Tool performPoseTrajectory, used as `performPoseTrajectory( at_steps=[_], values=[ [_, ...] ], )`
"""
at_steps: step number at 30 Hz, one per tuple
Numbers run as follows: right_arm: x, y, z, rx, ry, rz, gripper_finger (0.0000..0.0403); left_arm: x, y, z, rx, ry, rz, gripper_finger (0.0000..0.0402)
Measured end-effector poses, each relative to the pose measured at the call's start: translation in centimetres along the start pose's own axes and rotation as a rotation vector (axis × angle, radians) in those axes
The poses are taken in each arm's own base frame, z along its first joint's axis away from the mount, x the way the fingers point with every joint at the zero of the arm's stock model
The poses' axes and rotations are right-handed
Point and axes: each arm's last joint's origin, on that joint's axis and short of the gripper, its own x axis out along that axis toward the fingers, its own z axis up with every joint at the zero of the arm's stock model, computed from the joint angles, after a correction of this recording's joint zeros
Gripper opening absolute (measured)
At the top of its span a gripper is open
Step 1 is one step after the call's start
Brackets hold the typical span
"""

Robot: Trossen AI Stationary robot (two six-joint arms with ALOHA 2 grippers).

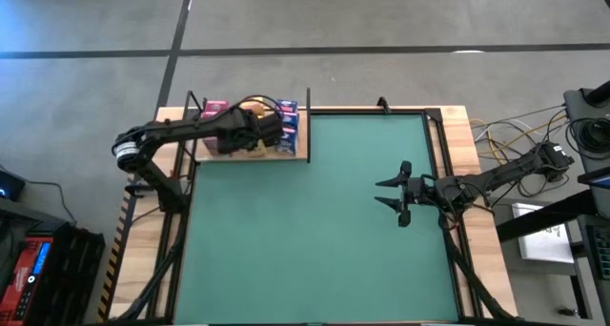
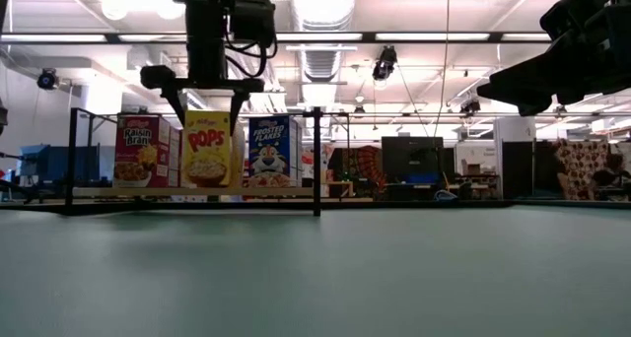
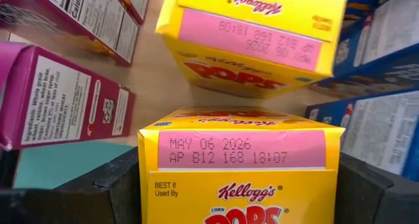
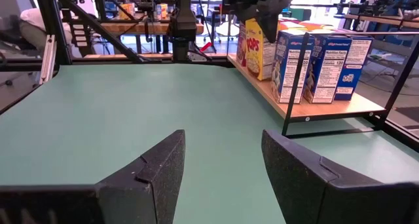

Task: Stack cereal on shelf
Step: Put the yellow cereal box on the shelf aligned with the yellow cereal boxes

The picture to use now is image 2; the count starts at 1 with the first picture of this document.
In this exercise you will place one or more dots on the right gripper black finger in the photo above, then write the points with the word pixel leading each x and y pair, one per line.
pixel 536 108
pixel 527 78

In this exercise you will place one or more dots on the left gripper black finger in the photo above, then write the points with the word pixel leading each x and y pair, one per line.
pixel 176 98
pixel 237 103

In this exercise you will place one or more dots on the black partition panel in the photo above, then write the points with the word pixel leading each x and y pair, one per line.
pixel 517 169

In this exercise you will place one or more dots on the cardboard box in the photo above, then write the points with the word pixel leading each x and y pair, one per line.
pixel 474 168

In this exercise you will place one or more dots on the person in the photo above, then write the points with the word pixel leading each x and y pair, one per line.
pixel 611 175

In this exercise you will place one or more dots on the small wooden table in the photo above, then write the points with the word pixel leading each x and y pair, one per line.
pixel 340 184

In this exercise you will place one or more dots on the black monitor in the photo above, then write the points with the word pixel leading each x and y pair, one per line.
pixel 411 155

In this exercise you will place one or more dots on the blue box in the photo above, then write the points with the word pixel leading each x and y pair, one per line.
pixel 419 179

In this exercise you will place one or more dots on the blue container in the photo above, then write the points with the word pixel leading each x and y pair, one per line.
pixel 49 162

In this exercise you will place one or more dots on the green table mat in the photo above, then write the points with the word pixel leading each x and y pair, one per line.
pixel 148 288

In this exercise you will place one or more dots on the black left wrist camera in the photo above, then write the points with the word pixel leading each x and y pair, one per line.
pixel 254 21

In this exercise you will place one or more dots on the black ceiling-mounted camera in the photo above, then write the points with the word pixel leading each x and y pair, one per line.
pixel 47 79
pixel 470 105
pixel 384 63

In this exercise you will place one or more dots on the black metal shelf frame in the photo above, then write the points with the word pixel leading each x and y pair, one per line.
pixel 317 169

